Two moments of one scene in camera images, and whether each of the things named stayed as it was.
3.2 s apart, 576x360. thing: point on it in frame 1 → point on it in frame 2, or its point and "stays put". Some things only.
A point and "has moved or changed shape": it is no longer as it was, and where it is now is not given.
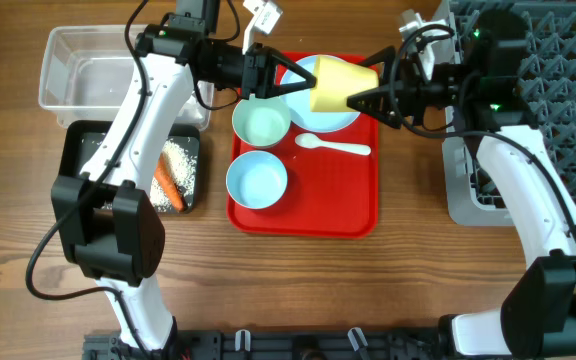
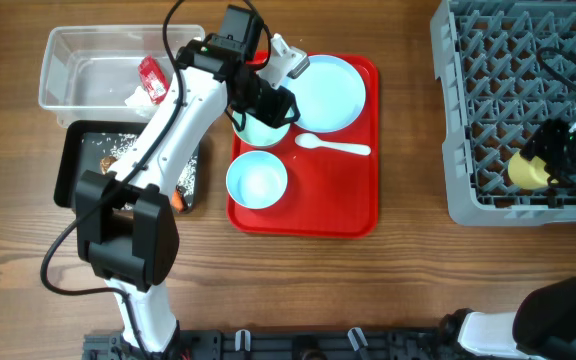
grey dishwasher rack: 565,73 stays put
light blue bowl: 257,179 stays put
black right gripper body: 444,84 → 571,157
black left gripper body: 233,69 → 265,103
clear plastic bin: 83,73 stays put
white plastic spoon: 313,141 stays put
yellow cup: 336,81 has moved or changed shape
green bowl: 260,122 stays put
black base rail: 287,344 stays put
